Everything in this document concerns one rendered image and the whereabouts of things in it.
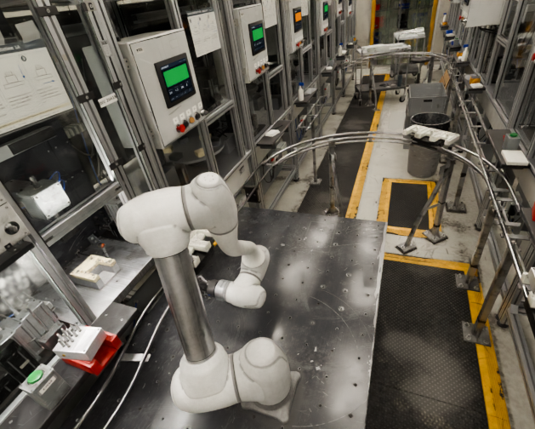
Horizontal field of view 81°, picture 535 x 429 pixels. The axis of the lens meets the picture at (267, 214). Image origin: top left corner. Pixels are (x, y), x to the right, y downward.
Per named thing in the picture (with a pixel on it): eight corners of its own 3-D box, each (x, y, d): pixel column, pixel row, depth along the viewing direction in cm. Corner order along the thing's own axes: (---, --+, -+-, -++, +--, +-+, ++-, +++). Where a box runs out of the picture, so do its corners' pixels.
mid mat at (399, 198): (442, 240, 265) (442, 239, 265) (374, 231, 285) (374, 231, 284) (436, 181, 339) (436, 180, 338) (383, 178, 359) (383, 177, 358)
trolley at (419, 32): (423, 85, 622) (431, 29, 566) (391, 88, 637) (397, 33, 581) (416, 75, 688) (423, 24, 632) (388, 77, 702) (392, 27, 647)
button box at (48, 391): (51, 410, 99) (30, 392, 92) (35, 403, 102) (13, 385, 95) (71, 386, 105) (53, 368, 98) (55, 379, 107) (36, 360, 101)
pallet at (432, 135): (401, 141, 251) (402, 128, 245) (412, 135, 257) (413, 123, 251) (446, 152, 225) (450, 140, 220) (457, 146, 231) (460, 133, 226)
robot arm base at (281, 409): (304, 364, 124) (303, 357, 121) (287, 425, 108) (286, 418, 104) (262, 352, 131) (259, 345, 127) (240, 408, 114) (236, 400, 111)
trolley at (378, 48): (357, 107, 565) (360, 48, 510) (352, 99, 611) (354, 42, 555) (408, 101, 555) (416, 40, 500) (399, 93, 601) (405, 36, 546)
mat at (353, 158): (353, 226, 295) (353, 225, 294) (293, 220, 316) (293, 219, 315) (390, 73, 726) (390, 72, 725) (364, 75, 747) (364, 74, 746)
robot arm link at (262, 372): (297, 400, 108) (291, 366, 96) (245, 414, 107) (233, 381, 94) (286, 357, 122) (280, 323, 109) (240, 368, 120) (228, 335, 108)
